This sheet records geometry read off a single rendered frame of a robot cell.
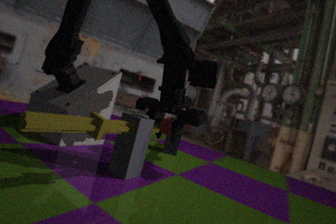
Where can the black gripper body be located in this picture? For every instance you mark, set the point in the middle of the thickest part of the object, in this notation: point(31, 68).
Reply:
point(171, 99)

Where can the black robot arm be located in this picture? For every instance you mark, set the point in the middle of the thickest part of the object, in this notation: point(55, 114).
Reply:
point(63, 48)

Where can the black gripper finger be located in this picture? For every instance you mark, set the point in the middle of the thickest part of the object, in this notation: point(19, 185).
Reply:
point(157, 117)
point(176, 129)

